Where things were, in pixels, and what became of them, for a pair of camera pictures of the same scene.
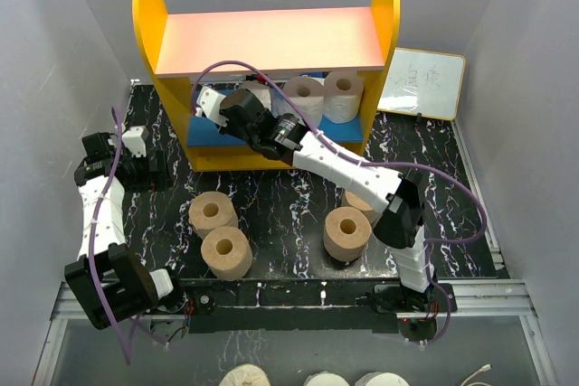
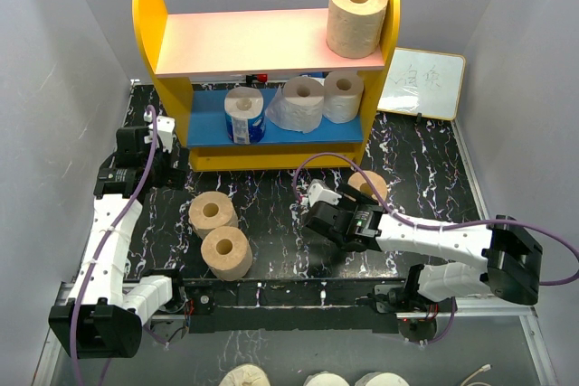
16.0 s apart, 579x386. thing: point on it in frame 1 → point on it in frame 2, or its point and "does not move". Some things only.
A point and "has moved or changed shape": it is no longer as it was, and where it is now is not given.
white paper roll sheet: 308,94 does not move
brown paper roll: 228,252 does not move
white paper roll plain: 343,92 does not move
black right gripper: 227,129 → 358,199
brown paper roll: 212,210 does not move
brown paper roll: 346,233 has moved or changed shape
